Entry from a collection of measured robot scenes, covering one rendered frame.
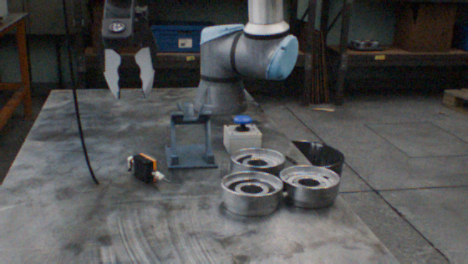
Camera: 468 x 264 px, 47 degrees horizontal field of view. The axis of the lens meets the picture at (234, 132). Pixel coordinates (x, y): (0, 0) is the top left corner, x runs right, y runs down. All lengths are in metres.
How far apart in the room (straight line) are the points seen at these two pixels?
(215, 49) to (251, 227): 0.68
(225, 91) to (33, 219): 0.70
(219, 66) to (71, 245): 0.75
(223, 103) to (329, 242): 0.70
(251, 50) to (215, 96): 0.17
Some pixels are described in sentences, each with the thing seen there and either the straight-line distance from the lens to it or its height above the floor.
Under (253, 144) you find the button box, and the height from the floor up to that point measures 0.82.
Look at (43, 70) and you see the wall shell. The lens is 5.04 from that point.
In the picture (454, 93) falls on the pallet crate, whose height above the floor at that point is 0.14.
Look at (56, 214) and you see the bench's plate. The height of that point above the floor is 0.80.
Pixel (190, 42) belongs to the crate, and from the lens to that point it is 4.48.
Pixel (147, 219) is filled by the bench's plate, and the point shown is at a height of 0.80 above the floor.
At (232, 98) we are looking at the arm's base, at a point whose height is 0.84.
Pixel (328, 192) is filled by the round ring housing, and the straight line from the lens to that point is 0.93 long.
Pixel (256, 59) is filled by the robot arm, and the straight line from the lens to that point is 1.37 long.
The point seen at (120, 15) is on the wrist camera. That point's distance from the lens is 0.89.
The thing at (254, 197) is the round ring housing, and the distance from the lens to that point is 0.88.
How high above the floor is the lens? 1.20
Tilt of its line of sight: 18 degrees down
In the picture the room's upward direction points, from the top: 2 degrees clockwise
